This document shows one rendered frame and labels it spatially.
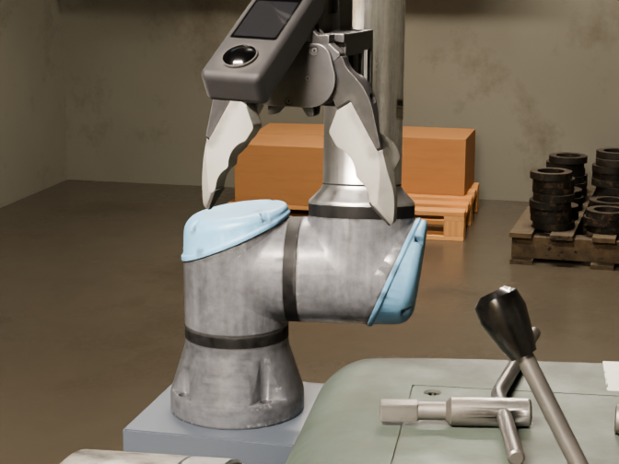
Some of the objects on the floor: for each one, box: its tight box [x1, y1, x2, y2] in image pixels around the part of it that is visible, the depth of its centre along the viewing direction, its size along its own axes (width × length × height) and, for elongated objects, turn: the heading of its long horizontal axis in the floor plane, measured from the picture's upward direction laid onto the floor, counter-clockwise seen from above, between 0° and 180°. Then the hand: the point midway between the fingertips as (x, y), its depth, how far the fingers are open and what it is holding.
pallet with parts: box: [509, 147, 619, 271], centre depth 715 cm, size 96×136×49 cm
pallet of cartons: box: [228, 123, 479, 241], centre depth 769 cm, size 134×94×48 cm
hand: (293, 221), depth 100 cm, fingers open, 14 cm apart
